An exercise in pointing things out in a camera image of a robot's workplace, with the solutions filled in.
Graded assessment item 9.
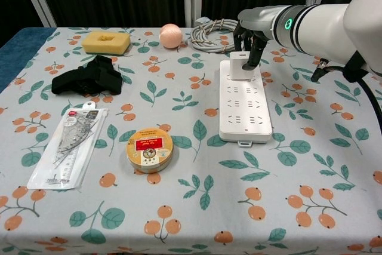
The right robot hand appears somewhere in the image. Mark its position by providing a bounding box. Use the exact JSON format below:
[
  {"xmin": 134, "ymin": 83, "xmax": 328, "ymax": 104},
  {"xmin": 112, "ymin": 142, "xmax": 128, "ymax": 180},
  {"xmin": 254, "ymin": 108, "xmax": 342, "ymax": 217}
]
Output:
[{"xmin": 234, "ymin": 5, "xmax": 281, "ymax": 72}]

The white AC adapter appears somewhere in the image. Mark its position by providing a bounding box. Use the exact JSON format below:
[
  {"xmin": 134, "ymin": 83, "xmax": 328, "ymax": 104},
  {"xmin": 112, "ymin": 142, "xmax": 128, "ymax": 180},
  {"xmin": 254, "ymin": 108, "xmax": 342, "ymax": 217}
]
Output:
[{"xmin": 229, "ymin": 51, "xmax": 251, "ymax": 81}]

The white power strip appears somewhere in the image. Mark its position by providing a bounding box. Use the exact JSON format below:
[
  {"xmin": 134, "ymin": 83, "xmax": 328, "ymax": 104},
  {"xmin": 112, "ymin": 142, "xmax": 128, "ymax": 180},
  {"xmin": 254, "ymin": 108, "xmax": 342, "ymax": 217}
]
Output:
[{"xmin": 218, "ymin": 59, "xmax": 273, "ymax": 148}]

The floral tablecloth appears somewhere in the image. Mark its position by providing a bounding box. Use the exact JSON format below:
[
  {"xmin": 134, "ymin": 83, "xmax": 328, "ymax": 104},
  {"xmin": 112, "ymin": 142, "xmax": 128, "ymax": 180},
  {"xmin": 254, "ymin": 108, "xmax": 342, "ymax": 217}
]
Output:
[{"xmin": 0, "ymin": 26, "xmax": 382, "ymax": 255}]

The pink ball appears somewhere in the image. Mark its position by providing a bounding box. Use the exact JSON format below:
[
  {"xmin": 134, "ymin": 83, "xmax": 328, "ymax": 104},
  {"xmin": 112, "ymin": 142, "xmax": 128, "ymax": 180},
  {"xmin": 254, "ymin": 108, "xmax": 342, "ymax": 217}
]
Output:
[{"xmin": 159, "ymin": 23, "xmax": 183, "ymax": 50}]

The yellow sponge block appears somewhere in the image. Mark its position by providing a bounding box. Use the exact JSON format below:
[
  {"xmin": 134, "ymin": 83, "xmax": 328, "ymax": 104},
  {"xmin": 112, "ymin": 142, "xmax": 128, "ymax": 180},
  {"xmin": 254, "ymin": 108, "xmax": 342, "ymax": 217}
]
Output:
[{"xmin": 81, "ymin": 30, "xmax": 133, "ymax": 57}]

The round yellow tin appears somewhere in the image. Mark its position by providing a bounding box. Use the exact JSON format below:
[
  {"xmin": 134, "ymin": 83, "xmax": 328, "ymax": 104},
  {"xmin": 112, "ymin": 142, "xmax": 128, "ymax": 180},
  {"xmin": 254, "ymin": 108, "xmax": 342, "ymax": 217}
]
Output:
[{"xmin": 125, "ymin": 128, "xmax": 175, "ymax": 174}]

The white packaged ruler set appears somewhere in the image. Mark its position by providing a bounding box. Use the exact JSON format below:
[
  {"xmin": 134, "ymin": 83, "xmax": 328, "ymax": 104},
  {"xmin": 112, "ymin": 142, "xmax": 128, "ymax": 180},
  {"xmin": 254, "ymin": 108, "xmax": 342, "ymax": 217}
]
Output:
[{"xmin": 26, "ymin": 101, "xmax": 108, "ymax": 191}]

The blue table cover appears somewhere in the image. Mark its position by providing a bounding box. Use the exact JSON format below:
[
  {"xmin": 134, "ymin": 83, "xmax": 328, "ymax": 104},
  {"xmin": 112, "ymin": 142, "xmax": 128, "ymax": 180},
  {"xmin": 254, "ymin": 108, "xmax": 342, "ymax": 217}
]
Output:
[{"xmin": 0, "ymin": 27, "xmax": 58, "ymax": 94}]

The grey cable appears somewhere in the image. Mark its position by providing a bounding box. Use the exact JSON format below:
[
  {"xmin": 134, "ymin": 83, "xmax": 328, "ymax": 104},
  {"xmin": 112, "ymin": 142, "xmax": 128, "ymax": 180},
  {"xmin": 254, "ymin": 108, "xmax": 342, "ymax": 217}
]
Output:
[{"xmin": 190, "ymin": 18, "xmax": 240, "ymax": 54}]

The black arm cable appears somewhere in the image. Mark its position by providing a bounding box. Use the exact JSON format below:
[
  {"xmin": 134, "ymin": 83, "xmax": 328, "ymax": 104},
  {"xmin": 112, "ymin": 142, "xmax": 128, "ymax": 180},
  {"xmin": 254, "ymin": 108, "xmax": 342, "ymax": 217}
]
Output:
[{"xmin": 310, "ymin": 51, "xmax": 382, "ymax": 125}]

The black strap brace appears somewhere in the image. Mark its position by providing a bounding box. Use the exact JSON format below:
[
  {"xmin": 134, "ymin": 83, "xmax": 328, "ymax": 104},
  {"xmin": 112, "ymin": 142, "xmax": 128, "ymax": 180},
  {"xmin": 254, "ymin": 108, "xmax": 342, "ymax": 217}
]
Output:
[{"xmin": 51, "ymin": 55, "xmax": 123, "ymax": 97}]

